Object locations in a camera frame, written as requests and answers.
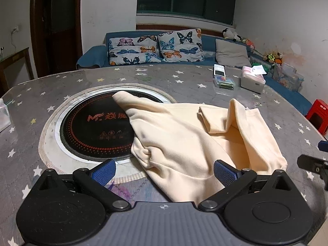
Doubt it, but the butterfly print cushion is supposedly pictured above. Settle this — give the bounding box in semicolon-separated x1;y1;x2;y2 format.
157;29;205;63
108;34;162;66

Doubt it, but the clear plastic box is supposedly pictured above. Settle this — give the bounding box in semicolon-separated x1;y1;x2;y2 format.
215;75;236;90

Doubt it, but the yellow orange plush toy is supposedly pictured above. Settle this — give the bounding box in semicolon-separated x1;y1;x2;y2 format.
264;52;284;66

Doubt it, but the red plastic stool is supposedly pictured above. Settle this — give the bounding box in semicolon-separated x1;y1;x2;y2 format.
305;99;328;137

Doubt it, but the wooden side table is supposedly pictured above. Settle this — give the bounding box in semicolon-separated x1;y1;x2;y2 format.
0;47;35;90

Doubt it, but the black white plush toy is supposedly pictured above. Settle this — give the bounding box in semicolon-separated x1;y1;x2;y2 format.
222;28;243;41

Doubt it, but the clear storage bin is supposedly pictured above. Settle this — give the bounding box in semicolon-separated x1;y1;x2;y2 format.
272;63;304;92

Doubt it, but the round black induction cooktop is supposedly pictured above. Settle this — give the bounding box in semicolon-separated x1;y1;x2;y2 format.
52;87;177;165

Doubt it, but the plain grey cushion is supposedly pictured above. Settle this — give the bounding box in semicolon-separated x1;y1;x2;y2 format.
215;39;253;68

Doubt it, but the dark wooden door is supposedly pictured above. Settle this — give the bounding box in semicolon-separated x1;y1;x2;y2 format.
30;0;82;79

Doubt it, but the white remote control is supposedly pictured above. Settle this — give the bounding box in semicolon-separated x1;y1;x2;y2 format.
213;64;226;79

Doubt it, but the blue sofa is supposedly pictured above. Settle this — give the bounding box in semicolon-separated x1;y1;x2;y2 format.
76;29;313;116

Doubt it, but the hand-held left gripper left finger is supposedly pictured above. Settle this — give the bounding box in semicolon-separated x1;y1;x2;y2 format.
34;159;130;210

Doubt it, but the white tissue box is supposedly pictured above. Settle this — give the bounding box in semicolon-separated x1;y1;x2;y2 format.
240;66;266;94

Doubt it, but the grey star tablecloth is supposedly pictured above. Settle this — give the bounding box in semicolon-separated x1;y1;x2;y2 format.
0;65;328;246

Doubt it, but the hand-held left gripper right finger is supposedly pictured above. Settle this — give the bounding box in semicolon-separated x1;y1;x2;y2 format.
198;159;295;211

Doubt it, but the cream sweatshirt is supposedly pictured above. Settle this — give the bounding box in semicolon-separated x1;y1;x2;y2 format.
112;90;288;203

